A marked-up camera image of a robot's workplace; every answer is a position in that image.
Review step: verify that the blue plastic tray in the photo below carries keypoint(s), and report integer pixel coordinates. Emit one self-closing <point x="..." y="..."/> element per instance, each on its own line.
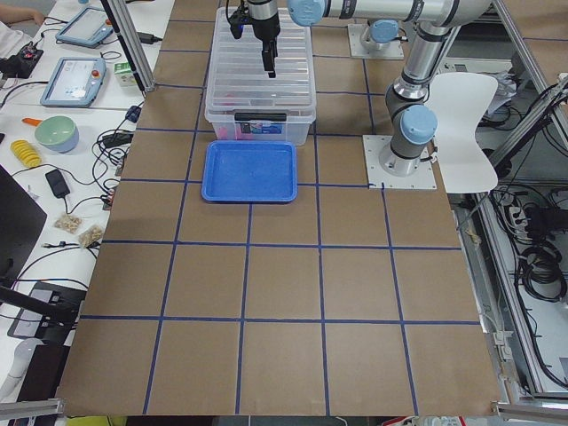
<point x="250" y="171"/>

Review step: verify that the clear plastic storage box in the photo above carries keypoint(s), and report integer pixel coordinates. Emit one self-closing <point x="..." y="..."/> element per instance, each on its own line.
<point x="293" y="132"/>

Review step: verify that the black monitor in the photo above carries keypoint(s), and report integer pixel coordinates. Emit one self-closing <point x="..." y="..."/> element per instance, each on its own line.
<point x="22" y="221"/>

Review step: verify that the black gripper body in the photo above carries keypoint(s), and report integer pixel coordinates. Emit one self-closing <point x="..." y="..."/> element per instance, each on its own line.
<point x="264" y="23"/>

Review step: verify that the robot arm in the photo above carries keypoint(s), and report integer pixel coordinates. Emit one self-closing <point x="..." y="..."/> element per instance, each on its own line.
<point x="413" y="123"/>
<point x="378" y="34"/>

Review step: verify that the black box latch handle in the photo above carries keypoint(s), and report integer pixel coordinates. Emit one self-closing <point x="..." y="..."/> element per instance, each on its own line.
<point x="254" y="117"/>

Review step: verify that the white chair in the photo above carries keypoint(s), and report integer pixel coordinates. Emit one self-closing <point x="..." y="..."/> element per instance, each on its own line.
<point x="459" y="101"/>

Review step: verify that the teach pendant tablet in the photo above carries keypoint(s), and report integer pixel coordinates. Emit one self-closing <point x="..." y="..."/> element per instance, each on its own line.
<point x="75" y="82"/>
<point x="89" y="28"/>

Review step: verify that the green white carton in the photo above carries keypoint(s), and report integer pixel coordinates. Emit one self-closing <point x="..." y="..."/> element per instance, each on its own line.
<point x="123" y="74"/>

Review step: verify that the black power adapter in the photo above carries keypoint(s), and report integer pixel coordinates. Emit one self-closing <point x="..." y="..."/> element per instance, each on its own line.
<point x="57" y="184"/>

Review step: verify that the clear plastic box lid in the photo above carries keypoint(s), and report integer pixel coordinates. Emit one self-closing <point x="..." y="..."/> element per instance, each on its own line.
<point x="238" y="83"/>

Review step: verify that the yellow toy stack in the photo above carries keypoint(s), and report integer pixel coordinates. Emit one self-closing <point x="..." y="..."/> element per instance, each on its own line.
<point x="26" y="153"/>

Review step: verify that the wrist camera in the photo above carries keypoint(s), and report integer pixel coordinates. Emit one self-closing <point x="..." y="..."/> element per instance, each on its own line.
<point x="237" y="21"/>

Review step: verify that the aluminium frame post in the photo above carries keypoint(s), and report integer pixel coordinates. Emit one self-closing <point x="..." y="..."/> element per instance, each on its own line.
<point x="123" y="26"/>

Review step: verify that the snack bag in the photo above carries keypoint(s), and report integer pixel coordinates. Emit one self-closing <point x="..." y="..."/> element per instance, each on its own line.
<point x="68" y="223"/>
<point x="91" y="236"/>

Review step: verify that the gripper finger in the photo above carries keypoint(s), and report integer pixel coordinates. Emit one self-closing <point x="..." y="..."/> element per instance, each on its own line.
<point x="268" y="57"/>

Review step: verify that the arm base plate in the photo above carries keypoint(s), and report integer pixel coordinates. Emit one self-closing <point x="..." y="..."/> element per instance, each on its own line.
<point x="363" y="46"/>
<point x="387" y="171"/>

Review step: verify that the green bowl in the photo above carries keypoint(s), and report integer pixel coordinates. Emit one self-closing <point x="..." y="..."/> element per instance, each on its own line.
<point x="58" y="133"/>

